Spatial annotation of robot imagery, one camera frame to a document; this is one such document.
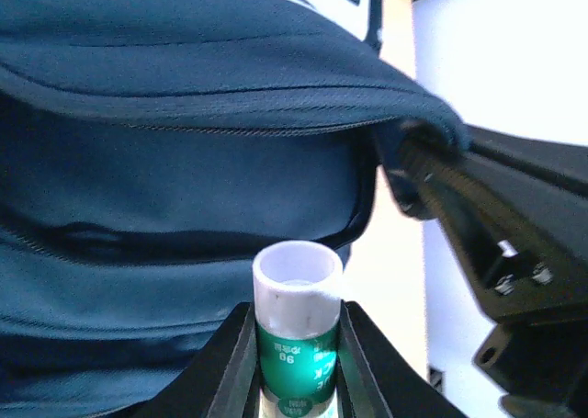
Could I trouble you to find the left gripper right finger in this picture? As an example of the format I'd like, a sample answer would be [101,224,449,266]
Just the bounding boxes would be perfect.
[337,301,464,418]

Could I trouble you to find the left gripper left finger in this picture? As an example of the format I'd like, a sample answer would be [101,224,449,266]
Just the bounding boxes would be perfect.
[133,302,261,418]

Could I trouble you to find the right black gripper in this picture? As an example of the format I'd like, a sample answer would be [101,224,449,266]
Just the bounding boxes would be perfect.
[472,233,587,417]

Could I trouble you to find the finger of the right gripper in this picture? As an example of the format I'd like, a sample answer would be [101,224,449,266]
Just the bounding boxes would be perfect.
[399,125,587,320]

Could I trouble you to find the green label glue stick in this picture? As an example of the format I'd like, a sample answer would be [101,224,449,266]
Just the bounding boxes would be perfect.
[253,241,343,417]

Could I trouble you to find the navy blue backpack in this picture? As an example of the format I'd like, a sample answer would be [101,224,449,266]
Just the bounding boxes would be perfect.
[1,0,469,417]

